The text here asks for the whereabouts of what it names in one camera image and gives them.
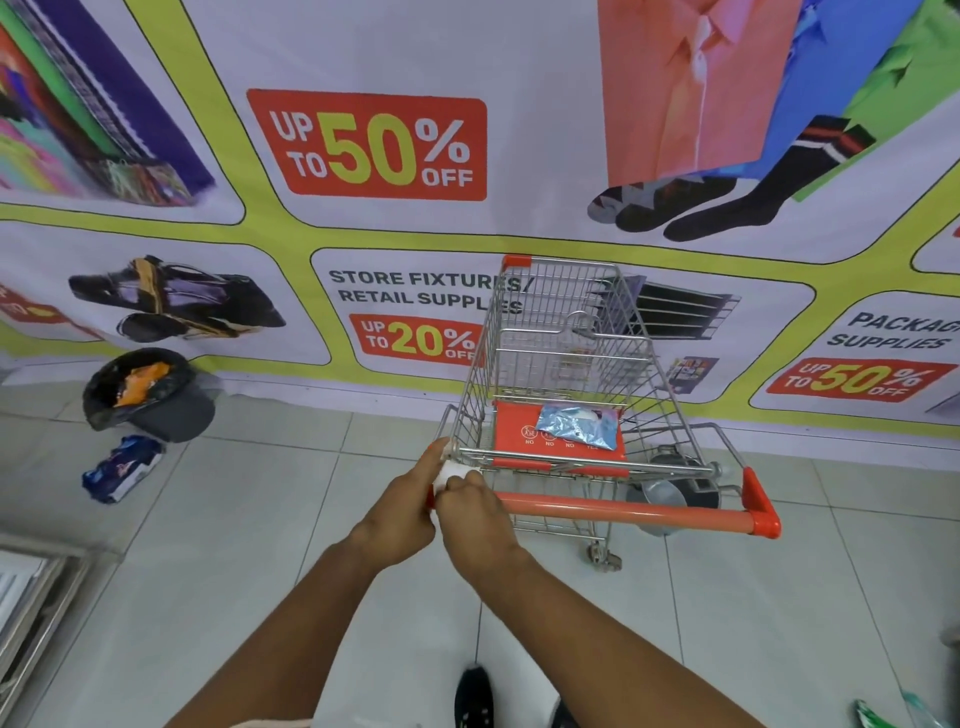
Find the white wipe cloth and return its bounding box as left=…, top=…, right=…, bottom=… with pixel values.
left=438, top=458, right=485, bottom=493

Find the blue silver wipes packet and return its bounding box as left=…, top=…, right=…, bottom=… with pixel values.
left=536, top=403, right=620, bottom=451

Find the person's right hand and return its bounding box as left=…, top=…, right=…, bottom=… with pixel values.
left=434, top=470, right=530, bottom=586

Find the metal shopping cart orange handle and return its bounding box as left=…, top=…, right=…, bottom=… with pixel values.
left=427, top=253, right=783, bottom=573

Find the printed advertising wall banner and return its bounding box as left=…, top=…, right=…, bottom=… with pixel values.
left=0, top=0, right=960, bottom=474

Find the green plastic packet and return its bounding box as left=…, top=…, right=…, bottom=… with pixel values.
left=854, top=689, right=946, bottom=728

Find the orange wrapper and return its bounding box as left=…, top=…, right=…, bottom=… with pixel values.
left=113, top=362, right=172, bottom=409

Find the grey metal bucket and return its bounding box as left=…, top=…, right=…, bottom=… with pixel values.
left=626, top=446, right=721, bottom=538

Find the person's left forearm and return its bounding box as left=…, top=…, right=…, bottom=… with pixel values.
left=164, top=536, right=384, bottom=728

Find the person's right forearm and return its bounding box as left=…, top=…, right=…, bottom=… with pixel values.
left=464, top=551, right=766, bottom=728

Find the black trash bin with bag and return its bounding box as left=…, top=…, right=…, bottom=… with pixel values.
left=82, top=347, right=219, bottom=444

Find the blue snack packet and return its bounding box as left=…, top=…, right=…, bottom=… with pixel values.
left=80, top=434, right=165, bottom=505

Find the person's left hand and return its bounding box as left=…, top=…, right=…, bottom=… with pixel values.
left=348, top=438, right=451, bottom=575

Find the silver metal rack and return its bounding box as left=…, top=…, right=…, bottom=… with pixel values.
left=0, top=533, right=99, bottom=706

